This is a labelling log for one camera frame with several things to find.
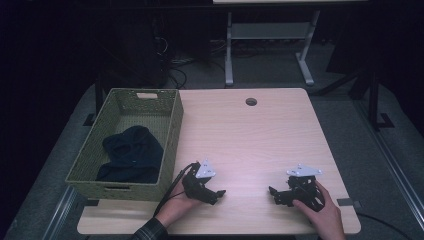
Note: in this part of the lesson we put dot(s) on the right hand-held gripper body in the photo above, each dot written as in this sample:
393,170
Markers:
305,191

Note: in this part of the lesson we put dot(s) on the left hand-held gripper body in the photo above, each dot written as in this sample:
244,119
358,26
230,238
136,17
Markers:
195,186

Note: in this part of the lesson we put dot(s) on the person's left hand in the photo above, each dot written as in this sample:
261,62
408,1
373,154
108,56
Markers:
176,206

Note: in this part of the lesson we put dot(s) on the person's right hand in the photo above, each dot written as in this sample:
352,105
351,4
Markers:
325,216

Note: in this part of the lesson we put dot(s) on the grey tape strip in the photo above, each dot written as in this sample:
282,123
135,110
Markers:
346,202

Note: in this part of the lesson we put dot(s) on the dark navy cloth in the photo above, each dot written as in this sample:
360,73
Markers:
133,156

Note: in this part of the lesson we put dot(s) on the round dark table grommet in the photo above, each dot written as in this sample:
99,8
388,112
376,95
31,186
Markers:
251,101

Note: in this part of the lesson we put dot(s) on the green woven basket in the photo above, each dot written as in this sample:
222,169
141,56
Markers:
100,140

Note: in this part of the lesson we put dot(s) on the black metal stand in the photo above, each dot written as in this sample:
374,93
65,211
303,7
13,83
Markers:
375,100
98,100

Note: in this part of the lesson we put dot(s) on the black computer tower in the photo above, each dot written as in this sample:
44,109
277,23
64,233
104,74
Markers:
140,53

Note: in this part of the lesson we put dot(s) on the metal floor rail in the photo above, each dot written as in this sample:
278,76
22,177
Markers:
393,163
61,213

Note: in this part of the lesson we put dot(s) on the white metal desk frame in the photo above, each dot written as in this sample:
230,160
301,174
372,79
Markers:
271,30

